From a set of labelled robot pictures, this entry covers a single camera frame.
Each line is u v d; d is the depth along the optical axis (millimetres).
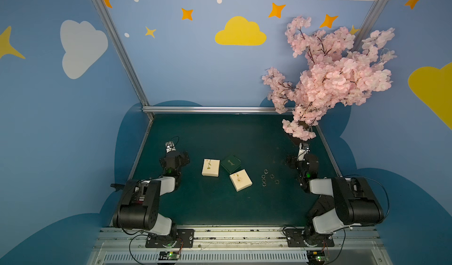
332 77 619
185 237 748
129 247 675
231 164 954
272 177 933
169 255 704
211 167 931
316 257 707
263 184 907
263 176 937
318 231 628
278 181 913
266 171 955
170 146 809
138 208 448
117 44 840
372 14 755
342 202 464
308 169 733
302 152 820
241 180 883
